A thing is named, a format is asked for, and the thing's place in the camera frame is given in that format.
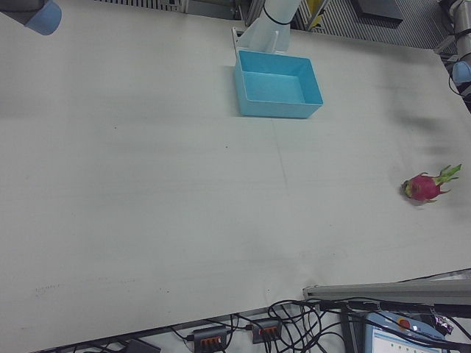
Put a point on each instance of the yellow metal bracket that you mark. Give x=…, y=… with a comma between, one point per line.
x=315, y=11

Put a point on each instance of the dark grey box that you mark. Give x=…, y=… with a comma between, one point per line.
x=379, y=11

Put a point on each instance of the robot teach pendant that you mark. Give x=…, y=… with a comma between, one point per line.
x=393, y=332

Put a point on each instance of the aluminium profile rail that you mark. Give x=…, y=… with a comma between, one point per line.
x=386, y=292

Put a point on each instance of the purple foil wrapper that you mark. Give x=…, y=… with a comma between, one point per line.
x=443, y=324

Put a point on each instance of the light blue plastic bin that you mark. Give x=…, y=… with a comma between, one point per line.
x=276, y=108

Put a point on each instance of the black flat device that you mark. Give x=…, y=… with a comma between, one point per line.
x=141, y=346

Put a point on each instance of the pink dragon fruit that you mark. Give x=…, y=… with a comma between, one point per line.
x=423, y=187

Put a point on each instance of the grey usb hub orange ports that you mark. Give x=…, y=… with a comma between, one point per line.
x=266, y=329
x=209, y=336

